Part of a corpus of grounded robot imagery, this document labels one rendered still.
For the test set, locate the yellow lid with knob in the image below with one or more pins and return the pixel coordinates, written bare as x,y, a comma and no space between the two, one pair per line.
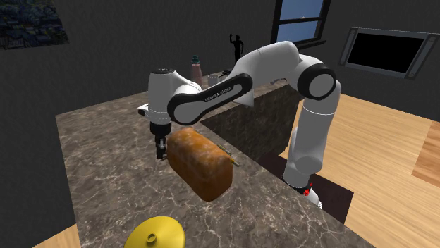
155,234

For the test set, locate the brown bread loaf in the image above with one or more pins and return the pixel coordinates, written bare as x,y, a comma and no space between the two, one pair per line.
201,165

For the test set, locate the window with dark frame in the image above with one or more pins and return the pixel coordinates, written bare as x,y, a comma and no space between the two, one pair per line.
298,20

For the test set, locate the pink bottle with green cap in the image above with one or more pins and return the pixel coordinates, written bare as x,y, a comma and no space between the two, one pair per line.
196,71

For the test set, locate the green pencil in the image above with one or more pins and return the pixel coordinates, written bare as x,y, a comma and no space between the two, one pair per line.
228,156

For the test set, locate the black human figurine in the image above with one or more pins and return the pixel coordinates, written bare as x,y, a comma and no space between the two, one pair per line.
236,48

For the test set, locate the grey cup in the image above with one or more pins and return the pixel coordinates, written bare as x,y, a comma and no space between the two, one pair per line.
213,80

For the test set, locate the wall television with grey frame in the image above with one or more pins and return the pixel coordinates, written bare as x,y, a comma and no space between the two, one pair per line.
386,53

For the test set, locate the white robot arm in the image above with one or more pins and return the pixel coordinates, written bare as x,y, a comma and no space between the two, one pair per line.
309,137

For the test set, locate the blue wall painting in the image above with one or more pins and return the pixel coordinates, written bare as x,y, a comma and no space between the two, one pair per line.
31,22

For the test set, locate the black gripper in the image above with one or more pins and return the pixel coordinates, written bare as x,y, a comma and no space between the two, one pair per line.
159,129

